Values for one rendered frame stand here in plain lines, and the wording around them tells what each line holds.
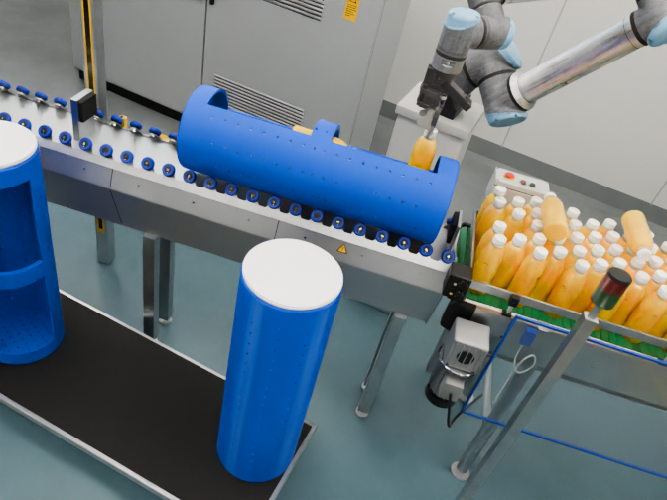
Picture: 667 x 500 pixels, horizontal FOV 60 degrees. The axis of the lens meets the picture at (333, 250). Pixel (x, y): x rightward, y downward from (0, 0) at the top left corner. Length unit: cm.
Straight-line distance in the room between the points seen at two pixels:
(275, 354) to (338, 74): 220
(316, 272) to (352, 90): 203
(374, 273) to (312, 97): 186
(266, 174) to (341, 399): 119
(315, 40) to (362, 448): 222
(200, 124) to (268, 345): 73
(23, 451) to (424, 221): 165
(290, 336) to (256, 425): 43
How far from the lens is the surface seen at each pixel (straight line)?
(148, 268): 238
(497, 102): 235
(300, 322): 153
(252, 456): 206
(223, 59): 387
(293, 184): 183
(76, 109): 219
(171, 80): 418
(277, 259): 161
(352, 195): 180
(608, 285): 165
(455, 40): 173
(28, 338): 260
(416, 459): 258
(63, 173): 224
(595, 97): 454
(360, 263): 195
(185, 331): 278
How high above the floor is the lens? 209
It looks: 39 degrees down
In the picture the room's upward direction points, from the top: 15 degrees clockwise
